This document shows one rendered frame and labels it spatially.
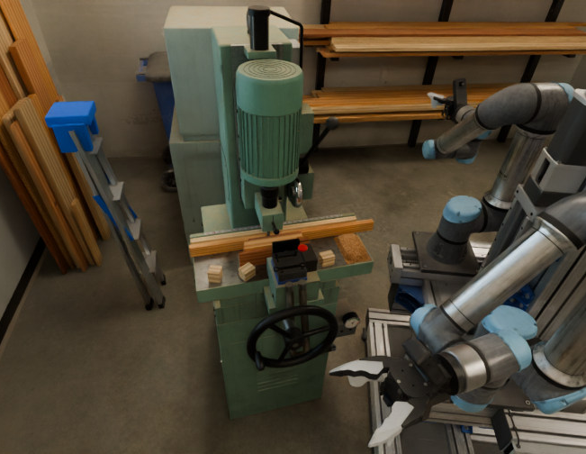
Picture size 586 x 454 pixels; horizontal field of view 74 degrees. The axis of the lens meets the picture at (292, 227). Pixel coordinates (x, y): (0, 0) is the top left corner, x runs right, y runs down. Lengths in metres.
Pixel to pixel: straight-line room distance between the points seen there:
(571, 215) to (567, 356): 0.31
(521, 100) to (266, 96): 0.72
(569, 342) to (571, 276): 0.32
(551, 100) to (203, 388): 1.82
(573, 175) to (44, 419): 2.22
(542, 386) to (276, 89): 0.92
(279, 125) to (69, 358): 1.75
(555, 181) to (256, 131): 0.76
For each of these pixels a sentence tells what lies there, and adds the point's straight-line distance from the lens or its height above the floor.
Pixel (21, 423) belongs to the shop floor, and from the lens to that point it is 2.30.
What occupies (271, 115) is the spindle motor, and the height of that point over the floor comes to 1.42.
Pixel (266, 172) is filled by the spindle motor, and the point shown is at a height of 1.25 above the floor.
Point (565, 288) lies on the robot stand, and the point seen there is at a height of 1.05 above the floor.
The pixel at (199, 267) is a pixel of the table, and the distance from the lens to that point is 1.33.
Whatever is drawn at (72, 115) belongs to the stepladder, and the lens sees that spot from 1.82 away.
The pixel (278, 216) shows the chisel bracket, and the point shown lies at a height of 1.06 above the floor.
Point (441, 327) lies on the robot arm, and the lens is 0.91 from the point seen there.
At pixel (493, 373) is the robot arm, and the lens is 0.79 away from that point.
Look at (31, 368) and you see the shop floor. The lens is 2.45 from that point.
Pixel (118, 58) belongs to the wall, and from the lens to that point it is 3.54.
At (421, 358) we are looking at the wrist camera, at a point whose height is 1.32.
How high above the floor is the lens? 1.84
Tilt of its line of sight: 40 degrees down
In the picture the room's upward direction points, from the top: 3 degrees clockwise
